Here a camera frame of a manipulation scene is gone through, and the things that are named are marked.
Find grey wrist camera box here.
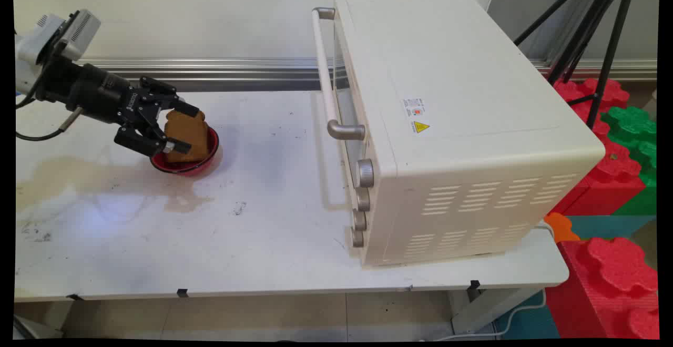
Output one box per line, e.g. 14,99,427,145
57,9,101,63

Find orange foam block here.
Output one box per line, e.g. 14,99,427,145
544,212,581,244

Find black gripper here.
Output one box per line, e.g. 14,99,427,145
38,54,201,158

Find teal foam block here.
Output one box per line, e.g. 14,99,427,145
566,215,658,240

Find large silver oven knob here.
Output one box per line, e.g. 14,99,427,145
356,158,375,189

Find red bowl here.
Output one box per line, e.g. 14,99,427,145
150,125,220,176

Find aluminium rail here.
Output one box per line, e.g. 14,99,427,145
79,57,658,92

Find brown bread slice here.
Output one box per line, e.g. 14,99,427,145
164,110,210,164

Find black tripod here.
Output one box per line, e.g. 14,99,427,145
514,0,638,130

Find green foam block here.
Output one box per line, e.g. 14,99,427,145
600,106,658,217

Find oven door handle bar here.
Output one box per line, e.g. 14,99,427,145
311,7,366,141

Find large red foam block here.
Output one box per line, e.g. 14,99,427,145
545,236,660,340

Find white label sticker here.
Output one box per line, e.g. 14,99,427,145
403,97,426,118

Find teal floor mat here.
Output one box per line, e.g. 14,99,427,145
493,290,561,340

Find white table leg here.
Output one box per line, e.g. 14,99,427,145
448,286,545,335

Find white power cable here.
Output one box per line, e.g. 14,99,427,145
420,220,556,341

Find cream toaster oven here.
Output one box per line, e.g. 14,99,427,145
332,0,606,269

